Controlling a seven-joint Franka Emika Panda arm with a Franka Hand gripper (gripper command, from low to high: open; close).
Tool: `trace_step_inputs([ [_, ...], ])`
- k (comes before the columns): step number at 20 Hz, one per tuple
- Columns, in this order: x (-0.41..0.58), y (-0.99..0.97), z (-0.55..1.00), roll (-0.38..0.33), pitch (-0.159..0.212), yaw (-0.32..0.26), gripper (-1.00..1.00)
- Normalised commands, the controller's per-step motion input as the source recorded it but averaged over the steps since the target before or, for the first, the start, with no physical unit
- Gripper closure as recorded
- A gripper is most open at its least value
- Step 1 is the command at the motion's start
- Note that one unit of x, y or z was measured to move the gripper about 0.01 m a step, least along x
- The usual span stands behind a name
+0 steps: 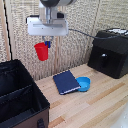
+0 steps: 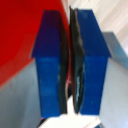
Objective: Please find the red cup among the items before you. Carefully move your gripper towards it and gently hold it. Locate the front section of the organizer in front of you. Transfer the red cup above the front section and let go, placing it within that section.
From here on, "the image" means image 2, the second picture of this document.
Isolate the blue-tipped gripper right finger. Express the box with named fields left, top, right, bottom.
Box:
left=68, top=6, right=113, bottom=116

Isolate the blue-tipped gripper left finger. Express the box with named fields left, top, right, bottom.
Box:
left=30, top=9, right=70, bottom=118

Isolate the red plastic cup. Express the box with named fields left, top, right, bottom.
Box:
left=0, top=0, right=74, bottom=100

